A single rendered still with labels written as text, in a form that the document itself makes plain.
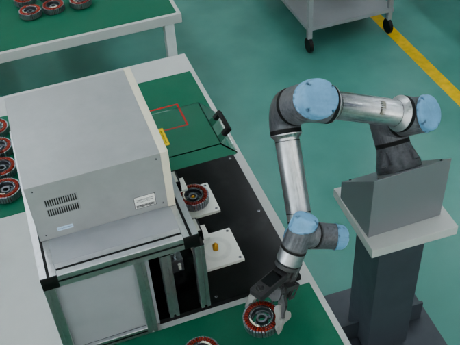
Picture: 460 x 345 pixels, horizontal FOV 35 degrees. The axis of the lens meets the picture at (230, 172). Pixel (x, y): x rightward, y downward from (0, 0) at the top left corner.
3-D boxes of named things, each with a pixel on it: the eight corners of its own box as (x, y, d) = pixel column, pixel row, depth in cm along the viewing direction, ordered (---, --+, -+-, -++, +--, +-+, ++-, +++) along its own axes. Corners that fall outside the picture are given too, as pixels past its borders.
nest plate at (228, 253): (229, 229, 248) (229, 227, 247) (244, 261, 237) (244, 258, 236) (187, 241, 245) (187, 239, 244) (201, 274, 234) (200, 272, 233)
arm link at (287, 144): (253, 95, 223) (278, 253, 222) (273, 87, 214) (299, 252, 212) (284, 93, 229) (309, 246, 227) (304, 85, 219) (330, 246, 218)
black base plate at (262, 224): (233, 158, 278) (233, 153, 277) (300, 279, 233) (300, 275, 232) (113, 191, 268) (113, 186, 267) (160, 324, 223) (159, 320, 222)
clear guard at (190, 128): (215, 111, 258) (213, 98, 254) (237, 152, 241) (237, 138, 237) (125, 135, 251) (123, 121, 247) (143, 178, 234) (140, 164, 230)
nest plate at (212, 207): (207, 185, 265) (207, 182, 264) (220, 211, 254) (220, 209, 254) (168, 196, 262) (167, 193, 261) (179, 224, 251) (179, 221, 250)
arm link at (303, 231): (326, 224, 201) (302, 222, 197) (313, 257, 205) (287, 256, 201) (313, 210, 208) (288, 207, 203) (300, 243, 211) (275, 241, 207)
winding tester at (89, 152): (138, 118, 240) (129, 66, 226) (175, 205, 209) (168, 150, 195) (20, 148, 232) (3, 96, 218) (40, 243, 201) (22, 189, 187)
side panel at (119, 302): (155, 323, 224) (142, 254, 202) (158, 330, 221) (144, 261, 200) (66, 351, 218) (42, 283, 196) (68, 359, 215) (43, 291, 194)
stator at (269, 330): (262, 299, 220) (261, 292, 217) (289, 320, 213) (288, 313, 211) (235, 323, 215) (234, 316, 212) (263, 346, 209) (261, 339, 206)
